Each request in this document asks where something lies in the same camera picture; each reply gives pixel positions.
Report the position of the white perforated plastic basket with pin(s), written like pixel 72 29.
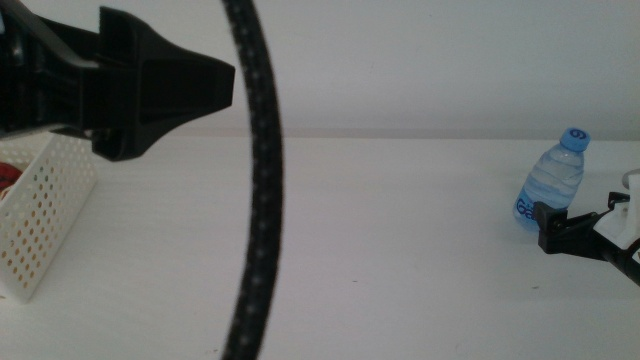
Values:
pixel 22 295

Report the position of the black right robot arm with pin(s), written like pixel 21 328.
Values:
pixel 630 265

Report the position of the clear water bottle blue cap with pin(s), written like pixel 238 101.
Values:
pixel 555 175

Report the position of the red cola can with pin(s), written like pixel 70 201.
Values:
pixel 7 175

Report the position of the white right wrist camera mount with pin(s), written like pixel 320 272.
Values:
pixel 630 220

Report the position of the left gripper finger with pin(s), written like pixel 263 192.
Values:
pixel 80 42
pixel 165 90

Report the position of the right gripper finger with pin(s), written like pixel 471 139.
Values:
pixel 619 200
pixel 547 216

